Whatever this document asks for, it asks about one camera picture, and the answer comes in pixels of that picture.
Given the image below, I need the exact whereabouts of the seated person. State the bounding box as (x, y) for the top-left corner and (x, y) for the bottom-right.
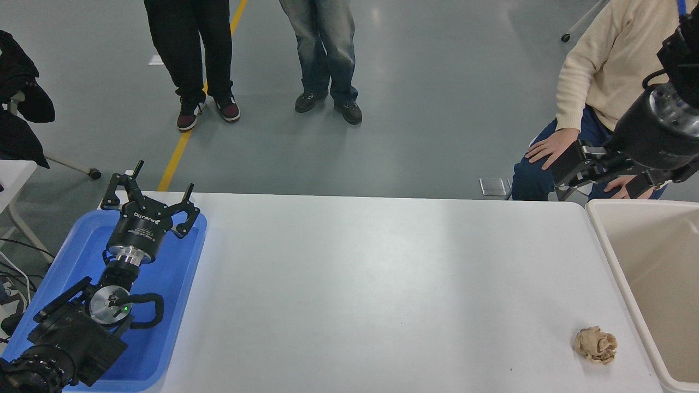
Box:
(511, 0), (699, 201)

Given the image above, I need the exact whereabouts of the white cable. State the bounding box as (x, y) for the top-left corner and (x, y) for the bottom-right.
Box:
(0, 251), (31, 306)

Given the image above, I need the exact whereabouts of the blue plastic tray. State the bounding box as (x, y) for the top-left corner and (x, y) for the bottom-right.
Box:
(0, 210), (208, 392)

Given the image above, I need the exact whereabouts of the white side table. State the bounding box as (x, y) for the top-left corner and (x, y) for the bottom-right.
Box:
(0, 160), (52, 261)

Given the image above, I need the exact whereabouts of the tan paper ball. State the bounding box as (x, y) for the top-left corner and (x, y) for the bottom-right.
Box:
(573, 326), (618, 365)

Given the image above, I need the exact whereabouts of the black cable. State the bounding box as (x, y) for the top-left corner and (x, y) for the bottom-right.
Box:
(0, 239), (55, 260)

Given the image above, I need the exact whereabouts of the large pale bin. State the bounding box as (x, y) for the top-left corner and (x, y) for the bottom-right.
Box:
(585, 199), (699, 393)

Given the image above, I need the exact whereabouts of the seated person's left hand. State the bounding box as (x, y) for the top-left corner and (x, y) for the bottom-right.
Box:
(604, 175), (656, 200)

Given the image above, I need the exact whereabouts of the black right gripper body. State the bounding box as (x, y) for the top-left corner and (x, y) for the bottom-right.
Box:
(603, 93), (699, 171)

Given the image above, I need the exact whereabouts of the seated person's right hand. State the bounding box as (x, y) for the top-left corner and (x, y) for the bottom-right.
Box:
(525, 128), (580, 171)

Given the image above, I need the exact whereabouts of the standing person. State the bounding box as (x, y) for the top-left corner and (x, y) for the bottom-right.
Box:
(143, 0), (241, 132)
(279, 0), (363, 126)

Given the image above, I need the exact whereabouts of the black garment on chair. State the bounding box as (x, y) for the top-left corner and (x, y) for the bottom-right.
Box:
(0, 30), (56, 169)

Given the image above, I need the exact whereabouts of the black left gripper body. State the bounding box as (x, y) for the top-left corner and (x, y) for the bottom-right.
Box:
(107, 198), (175, 258)

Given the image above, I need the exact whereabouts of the chair leg with caster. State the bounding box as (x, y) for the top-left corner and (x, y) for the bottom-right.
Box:
(44, 156), (102, 181)
(561, 0), (607, 43)

